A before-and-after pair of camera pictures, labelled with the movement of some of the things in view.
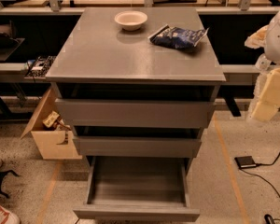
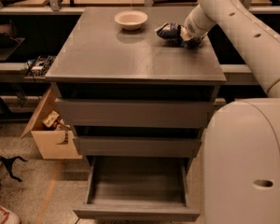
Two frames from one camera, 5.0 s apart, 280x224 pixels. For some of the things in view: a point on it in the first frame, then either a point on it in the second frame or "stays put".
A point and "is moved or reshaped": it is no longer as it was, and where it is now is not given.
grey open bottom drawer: (138, 189) stays put
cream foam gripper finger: (273, 93) → (185, 34)
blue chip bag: (178, 37) is moved or reshaped
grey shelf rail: (12, 73) stays put
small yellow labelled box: (50, 119) stays put
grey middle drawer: (136, 147) stays put
